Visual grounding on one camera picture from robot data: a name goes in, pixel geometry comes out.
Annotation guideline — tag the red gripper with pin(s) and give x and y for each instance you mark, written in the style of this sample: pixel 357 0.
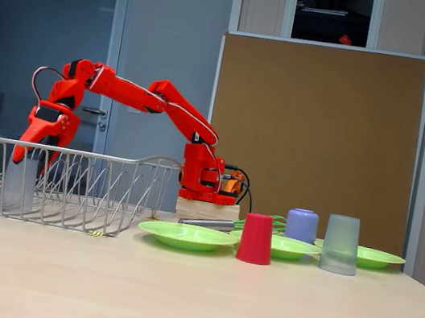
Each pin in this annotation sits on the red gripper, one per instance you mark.
pixel 43 125

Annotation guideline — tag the grey translucent plastic cup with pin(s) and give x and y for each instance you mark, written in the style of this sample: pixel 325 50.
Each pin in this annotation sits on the grey translucent plastic cup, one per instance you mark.
pixel 341 246
pixel 18 187

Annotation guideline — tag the red plastic cup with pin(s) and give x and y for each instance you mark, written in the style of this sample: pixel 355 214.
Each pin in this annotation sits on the red plastic cup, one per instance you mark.
pixel 256 240

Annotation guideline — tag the purple plastic mug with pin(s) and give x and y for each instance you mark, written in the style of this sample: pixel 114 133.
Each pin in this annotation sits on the purple plastic mug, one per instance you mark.
pixel 301 225

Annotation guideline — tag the red robot arm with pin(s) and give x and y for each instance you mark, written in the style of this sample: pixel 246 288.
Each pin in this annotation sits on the red robot arm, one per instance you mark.
pixel 125 93

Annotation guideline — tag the glass office door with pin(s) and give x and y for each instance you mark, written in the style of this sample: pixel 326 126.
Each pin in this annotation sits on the glass office door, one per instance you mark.
pixel 53 38

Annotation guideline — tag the yellow black striped tape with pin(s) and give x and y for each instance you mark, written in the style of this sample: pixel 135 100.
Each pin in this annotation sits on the yellow black striped tape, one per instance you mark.
pixel 95 234

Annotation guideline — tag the green yellow twist tie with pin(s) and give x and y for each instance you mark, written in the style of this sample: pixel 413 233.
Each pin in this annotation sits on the green yellow twist tie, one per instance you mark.
pixel 153 218

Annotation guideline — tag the wooden base block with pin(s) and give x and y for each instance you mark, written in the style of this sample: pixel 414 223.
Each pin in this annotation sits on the wooden base block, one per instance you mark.
pixel 204 208

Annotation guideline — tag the green plastic plate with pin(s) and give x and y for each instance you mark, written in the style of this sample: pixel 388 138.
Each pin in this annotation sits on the green plastic plate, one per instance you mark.
pixel 291 247
pixel 379 258
pixel 187 236

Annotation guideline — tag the orange plastic clamp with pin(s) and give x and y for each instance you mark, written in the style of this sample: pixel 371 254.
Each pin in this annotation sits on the orange plastic clamp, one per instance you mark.
pixel 236 185

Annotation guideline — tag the brown cork board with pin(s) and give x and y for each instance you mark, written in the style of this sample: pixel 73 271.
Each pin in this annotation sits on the brown cork board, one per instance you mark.
pixel 298 161

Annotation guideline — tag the white spiral notebook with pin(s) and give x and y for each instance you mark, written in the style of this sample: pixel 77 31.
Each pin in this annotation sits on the white spiral notebook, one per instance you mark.
pixel 323 10

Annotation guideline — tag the small red item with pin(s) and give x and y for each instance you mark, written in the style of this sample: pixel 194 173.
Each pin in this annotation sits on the small red item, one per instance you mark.
pixel 344 39

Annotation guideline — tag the white light switch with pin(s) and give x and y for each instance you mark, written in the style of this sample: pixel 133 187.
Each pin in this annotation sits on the white light switch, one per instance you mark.
pixel 134 111

